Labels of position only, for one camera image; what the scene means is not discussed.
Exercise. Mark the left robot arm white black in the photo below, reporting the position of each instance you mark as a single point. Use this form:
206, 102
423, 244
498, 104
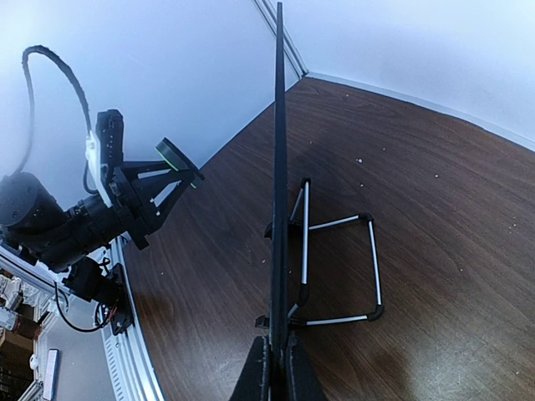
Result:
37, 229

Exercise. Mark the green whiteboard eraser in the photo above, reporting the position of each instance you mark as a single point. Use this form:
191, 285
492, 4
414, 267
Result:
176, 167

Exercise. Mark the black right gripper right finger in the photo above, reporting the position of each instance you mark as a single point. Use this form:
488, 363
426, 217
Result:
302, 381

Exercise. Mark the white whiteboard with writing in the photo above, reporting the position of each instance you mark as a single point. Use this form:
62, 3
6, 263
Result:
278, 329

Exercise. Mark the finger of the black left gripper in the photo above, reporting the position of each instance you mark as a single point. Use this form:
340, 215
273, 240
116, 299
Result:
163, 190
133, 169

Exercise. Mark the left aluminium corner post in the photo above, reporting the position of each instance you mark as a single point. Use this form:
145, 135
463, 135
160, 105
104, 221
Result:
268, 12

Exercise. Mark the aluminium front frame rail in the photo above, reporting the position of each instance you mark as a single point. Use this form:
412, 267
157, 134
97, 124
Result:
131, 371

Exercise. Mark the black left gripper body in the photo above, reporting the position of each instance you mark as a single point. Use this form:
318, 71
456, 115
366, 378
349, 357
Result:
131, 204

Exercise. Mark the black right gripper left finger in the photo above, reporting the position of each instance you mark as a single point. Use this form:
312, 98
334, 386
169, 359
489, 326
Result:
254, 382

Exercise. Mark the black whiteboard stand foot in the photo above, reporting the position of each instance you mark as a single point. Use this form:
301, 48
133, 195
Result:
262, 322
268, 233

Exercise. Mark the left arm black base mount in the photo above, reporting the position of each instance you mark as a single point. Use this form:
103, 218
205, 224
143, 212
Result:
105, 283

